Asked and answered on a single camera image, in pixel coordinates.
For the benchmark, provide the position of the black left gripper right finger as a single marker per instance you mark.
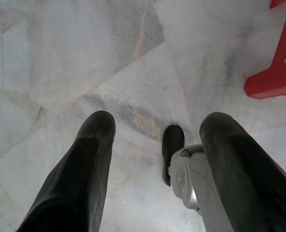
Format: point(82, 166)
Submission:
point(244, 174)

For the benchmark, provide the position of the robot black foot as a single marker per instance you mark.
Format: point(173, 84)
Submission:
point(173, 140)

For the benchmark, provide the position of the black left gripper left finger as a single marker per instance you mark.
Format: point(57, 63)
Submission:
point(80, 174)

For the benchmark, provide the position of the red plastic stool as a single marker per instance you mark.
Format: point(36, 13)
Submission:
point(273, 82)

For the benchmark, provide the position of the robot silver leg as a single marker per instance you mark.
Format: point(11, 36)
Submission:
point(201, 174)

